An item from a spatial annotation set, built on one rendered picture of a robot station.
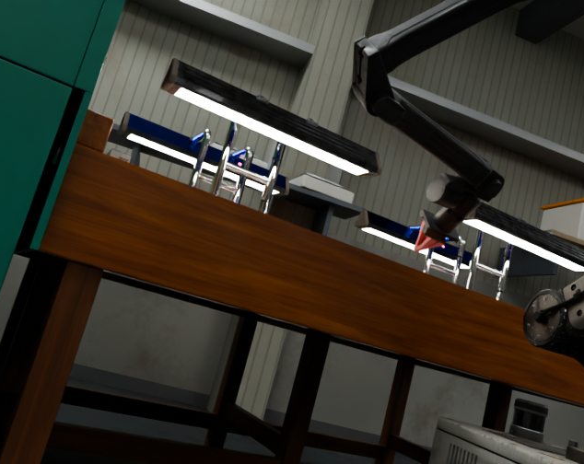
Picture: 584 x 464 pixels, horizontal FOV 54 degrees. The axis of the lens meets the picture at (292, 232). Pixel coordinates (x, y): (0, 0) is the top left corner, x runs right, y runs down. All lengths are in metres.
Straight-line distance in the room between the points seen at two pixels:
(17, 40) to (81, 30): 0.10
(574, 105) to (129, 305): 3.74
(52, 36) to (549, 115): 4.38
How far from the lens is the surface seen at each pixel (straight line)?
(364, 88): 1.09
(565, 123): 5.10
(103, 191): 1.00
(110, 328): 3.64
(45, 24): 1.01
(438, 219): 1.40
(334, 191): 3.32
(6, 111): 0.97
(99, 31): 1.02
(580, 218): 4.11
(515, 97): 4.87
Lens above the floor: 0.55
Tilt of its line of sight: 10 degrees up
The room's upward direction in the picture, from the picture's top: 15 degrees clockwise
